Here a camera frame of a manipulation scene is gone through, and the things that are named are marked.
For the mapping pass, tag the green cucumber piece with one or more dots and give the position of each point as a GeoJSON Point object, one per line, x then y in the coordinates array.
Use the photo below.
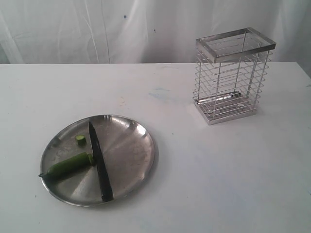
{"type": "Point", "coordinates": [66, 167]}

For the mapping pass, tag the black handled knife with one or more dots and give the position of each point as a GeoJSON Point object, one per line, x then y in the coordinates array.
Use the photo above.
{"type": "Point", "coordinates": [104, 181]}

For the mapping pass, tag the small cucumber slice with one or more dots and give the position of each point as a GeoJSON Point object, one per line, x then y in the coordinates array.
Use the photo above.
{"type": "Point", "coordinates": [80, 140]}

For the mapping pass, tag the round stainless steel plate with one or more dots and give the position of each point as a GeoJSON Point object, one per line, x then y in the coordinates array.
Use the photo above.
{"type": "Point", "coordinates": [129, 154]}

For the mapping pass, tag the white backdrop curtain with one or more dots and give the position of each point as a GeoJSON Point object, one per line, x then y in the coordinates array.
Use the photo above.
{"type": "Point", "coordinates": [143, 31]}

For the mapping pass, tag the chrome wire utensil holder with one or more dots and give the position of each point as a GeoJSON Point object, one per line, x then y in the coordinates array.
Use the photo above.
{"type": "Point", "coordinates": [230, 71]}

